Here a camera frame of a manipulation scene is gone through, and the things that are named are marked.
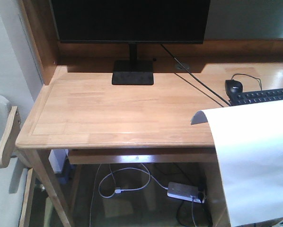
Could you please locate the black computer mouse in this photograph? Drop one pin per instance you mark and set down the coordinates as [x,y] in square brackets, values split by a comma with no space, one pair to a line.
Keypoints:
[233,87]

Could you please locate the black computer monitor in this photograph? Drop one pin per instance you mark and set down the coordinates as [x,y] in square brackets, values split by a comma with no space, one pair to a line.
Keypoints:
[131,22]

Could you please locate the white paper sheets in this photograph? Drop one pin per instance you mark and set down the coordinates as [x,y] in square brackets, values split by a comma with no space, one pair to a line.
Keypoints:
[249,144]

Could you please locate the wooden armchair with white cushion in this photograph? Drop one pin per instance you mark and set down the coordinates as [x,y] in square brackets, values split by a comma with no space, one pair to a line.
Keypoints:
[17,178]

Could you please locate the white power strip under desk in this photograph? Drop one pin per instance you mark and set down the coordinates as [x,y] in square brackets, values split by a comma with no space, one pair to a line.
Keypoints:
[185,192]

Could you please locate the black keyboard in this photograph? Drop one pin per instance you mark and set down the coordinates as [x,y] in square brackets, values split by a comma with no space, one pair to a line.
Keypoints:
[254,97]

